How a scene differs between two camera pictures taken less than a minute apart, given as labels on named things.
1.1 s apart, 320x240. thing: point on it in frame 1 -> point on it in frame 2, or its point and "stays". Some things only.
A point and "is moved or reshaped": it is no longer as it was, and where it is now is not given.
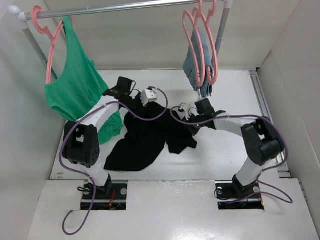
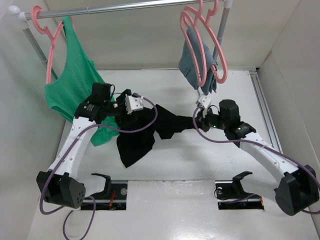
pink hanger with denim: x=211 y=12 -> x=201 y=50
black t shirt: x=149 y=126 is moved or reshaped
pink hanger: x=200 y=83 is moved or reshaped
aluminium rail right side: x=265 y=107 stays
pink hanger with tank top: x=45 y=30 stays
